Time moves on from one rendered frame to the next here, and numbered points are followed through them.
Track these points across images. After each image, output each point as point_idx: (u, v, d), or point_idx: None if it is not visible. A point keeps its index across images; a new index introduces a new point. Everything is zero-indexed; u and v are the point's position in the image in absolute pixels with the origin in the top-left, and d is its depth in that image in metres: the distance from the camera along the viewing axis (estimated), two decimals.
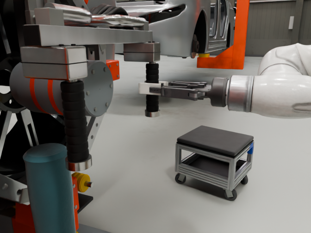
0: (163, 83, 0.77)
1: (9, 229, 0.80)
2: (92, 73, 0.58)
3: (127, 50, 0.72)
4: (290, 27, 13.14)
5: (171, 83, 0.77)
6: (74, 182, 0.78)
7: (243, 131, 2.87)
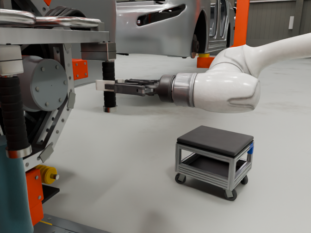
0: None
1: None
2: (41, 70, 0.63)
3: (84, 49, 0.77)
4: (290, 27, 13.14)
5: (127, 81, 0.81)
6: (37, 174, 0.83)
7: (243, 131, 2.87)
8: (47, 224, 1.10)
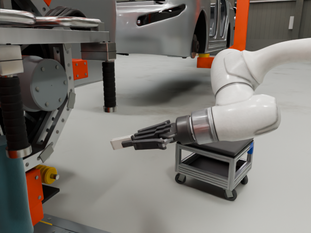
0: (129, 135, 0.77)
1: None
2: (41, 70, 0.63)
3: (84, 49, 0.77)
4: (290, 27, 13.14)
5: (136, 133, 0.77)
6: (37, 174, 0.83)
7: None
8: (47, 224, 1.10)
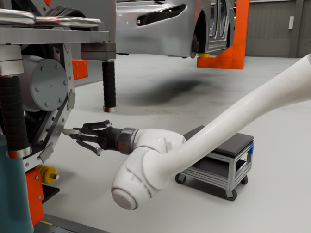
0: (77, 127, 0.95)
1: None
2: (41, 70, 0.63)
3: (84, 49, 0.77)
4: (290, 27, 13.14)
5: (82, 127, 0.94)
6: (37, 174, 0.83)
7: (243, 131, 2.87)
8: (47, 224, 1.10)
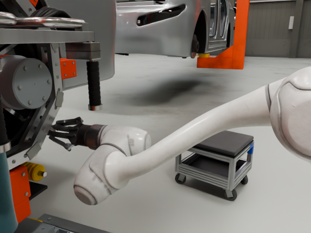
0: None
1: None
2: (24, 70, 0.64)
3: (69, 49, 0.79)
4: (290, 27, 13.14)
5: (55, 124, 0.99)
6: (24, 171, 0.85)
7: (243, 131, 2.87)
8: (37, 221, 1.12)
